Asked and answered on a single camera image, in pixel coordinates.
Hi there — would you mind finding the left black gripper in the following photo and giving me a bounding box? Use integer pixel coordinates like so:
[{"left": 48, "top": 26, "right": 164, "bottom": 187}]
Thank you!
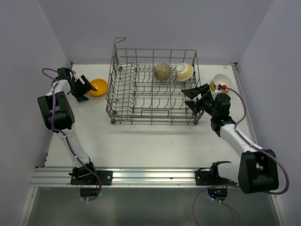
[{"left": 69, "top": 75, "right": 96, "bottom": 102}]

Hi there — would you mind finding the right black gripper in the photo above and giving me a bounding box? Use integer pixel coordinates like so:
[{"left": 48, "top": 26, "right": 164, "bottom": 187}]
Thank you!
[{"left": 182, "top": 84, "right": 218, "bottom": 118}]

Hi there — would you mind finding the yellow bowl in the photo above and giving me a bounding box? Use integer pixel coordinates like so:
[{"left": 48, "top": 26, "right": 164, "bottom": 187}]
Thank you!
[{"left": 89, "top": 79, "right": 108, "bottom": 97}]

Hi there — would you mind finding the lime green bowl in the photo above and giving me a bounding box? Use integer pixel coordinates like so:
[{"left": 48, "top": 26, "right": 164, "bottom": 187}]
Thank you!
[{"left": 209, "top": 81, "right": 216, "bottom": 92}]

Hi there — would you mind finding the beige bowl with sunflower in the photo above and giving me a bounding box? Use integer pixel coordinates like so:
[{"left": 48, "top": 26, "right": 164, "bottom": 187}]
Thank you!
[{"left": 210, "top": 74, "right": 232, "bottom": 94}]

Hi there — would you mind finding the grey wire dish rack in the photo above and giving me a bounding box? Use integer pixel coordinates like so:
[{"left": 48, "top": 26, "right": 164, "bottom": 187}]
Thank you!
[{"left": 106, "top": 37, "right": 203, "bottom": 126}]

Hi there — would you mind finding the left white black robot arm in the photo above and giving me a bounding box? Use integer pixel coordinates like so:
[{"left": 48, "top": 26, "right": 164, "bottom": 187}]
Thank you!
[{"left": 38, "top": 67, "right": 101, "bottom": 185}]

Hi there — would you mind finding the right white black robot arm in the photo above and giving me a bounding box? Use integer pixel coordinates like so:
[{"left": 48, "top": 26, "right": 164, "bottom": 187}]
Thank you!
[{"left": 181, "top": 84, "right": 279, "bottom": 194}]

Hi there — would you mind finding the cream white bowl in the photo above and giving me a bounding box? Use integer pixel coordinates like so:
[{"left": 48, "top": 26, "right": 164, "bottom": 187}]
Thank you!
[{"left": 175, "top": 63, "right": 194, "bottom": 81}]

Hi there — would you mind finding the beige brown glazed bowl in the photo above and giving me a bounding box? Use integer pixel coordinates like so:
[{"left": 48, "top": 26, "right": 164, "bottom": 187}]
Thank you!
[{"left": 154, "top": 63, "right": 172, "bottom": 81}]

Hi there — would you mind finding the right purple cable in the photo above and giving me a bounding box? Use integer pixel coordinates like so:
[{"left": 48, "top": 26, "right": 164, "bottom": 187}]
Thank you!
[{"left": 193, "top": 87, "right": 289, "bottom": 226}]

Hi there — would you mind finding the aluminium mounting rail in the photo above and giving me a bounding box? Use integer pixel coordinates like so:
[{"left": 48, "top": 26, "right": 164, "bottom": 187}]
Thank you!
[{"left": 31, "top": 167, "right": 199, "bottom": 188}]

